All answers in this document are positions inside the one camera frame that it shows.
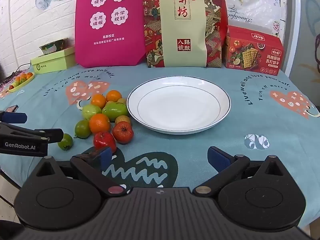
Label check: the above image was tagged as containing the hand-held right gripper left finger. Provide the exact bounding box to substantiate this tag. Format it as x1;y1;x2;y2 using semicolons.
29;146;127;198

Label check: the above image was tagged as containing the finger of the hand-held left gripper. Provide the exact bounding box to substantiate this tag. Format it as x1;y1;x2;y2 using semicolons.
0;122;64;144
0;104;28;124

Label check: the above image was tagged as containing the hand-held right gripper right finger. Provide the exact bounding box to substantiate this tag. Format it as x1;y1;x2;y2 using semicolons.
193;146;292;197

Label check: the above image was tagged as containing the small green tomato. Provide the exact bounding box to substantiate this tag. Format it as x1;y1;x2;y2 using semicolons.
57;133;74;151

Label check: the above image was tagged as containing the red apple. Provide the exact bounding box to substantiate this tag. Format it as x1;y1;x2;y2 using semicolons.
112;121;134;144
93;131;117;153

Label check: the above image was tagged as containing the orange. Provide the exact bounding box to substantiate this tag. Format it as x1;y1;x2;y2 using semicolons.
89;113;111;135
106;90;123;103
90;94;107;109

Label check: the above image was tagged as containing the green guava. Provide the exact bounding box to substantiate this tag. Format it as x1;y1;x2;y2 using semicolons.
82;104;102;120

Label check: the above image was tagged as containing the small yellow-brown fruit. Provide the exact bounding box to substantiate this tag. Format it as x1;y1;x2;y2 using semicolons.
115;115;131;126

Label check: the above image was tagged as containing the green mango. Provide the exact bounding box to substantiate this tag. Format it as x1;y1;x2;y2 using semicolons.
101;102;129;122

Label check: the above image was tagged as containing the white plate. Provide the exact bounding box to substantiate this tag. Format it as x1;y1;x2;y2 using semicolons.
126;76;232;135

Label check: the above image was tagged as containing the pile of small fruits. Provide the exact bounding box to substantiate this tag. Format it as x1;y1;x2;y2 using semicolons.
9;72;34;90

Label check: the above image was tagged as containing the yellow tray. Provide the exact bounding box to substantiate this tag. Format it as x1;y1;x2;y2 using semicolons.
7;72;35;93

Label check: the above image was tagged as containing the blue printed tablecloth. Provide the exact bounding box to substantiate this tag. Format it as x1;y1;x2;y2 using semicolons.
0;62;320;230

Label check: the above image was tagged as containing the green shoebox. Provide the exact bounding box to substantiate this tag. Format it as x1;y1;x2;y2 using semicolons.
30;47;76;75

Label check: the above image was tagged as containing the green bowl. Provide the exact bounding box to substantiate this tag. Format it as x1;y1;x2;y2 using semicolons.
39;38;69;55

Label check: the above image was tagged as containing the magenta tote bag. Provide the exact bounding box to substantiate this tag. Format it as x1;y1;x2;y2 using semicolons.
74;0;147;68

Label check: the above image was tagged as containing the red cracker box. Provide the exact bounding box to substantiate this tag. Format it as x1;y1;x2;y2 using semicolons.
222;25;285;77

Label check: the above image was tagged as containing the light blue round paper decoration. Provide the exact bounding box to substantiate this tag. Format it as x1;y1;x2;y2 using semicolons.
35;0;53;11

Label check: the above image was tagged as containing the red and beige gift bag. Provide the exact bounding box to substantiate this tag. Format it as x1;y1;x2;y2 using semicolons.
141;0;228;69

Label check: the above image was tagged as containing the white floral bag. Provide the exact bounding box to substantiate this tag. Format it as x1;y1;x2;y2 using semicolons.
220;0;288;38

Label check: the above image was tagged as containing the black cable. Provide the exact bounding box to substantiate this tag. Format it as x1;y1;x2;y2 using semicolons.
0;64;32;86

